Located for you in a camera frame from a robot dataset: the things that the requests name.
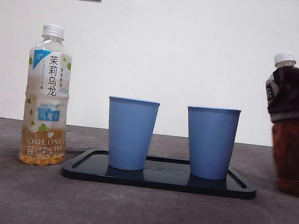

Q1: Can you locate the dark oolong tea bottle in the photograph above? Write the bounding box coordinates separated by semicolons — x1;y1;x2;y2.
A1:
253;49;299;195

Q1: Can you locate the jasmine oolong tea bottle white label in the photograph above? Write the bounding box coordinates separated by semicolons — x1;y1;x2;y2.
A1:
17;22;79;169

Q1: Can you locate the blue ribbed cup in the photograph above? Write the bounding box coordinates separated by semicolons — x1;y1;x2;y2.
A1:
180;104;242;183
102;96;161;174

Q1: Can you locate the dark blue rectangular tray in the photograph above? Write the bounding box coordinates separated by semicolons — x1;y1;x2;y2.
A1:
60;146;260;201

